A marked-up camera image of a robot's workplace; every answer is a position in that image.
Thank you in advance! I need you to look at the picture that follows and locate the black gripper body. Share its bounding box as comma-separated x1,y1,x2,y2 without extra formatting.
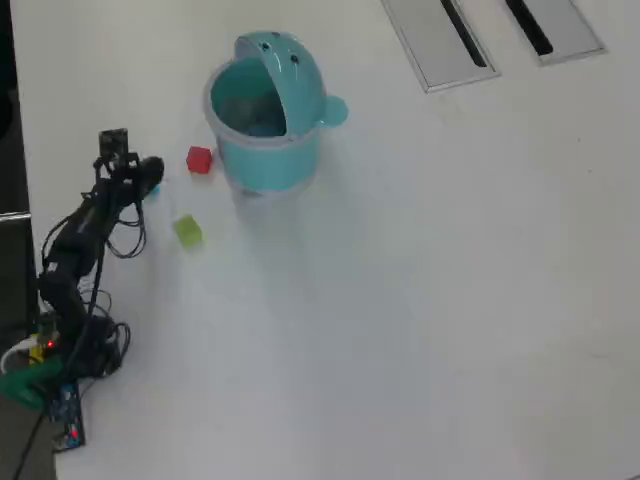
92,152,141,201

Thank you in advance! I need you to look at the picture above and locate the red lego block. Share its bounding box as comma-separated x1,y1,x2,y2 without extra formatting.
186,145,214,175

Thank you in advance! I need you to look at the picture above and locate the green lego block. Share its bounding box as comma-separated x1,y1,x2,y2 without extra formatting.
172,214,204,249

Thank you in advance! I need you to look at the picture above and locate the teal whale trash bin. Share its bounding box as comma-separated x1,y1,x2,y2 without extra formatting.
202,30,350,201

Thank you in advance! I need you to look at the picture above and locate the dark desk side panel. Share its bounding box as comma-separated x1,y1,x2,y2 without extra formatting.
0,0,41,346

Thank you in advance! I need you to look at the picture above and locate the small board with red LED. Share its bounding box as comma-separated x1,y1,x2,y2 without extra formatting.
27,319,64,361

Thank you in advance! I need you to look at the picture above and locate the green table clamp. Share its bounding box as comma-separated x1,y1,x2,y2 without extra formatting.
0,359,64,411

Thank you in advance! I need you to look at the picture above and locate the blue circuit board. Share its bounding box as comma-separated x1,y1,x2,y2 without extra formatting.
47,382,87,451

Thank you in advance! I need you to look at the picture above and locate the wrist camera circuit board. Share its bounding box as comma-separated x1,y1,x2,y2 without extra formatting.
98,128,130,160

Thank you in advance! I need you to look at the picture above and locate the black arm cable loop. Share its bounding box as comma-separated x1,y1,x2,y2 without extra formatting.
102,197,148,260

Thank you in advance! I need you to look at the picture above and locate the white cable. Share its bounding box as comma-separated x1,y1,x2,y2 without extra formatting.
0,337,39,374

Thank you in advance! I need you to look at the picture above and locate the black power cable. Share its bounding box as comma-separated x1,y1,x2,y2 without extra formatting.
9,399,51,480

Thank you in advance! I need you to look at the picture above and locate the silver desk cable hatch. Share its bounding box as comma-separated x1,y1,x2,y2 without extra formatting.
380,0,501,94
499,0,609,67

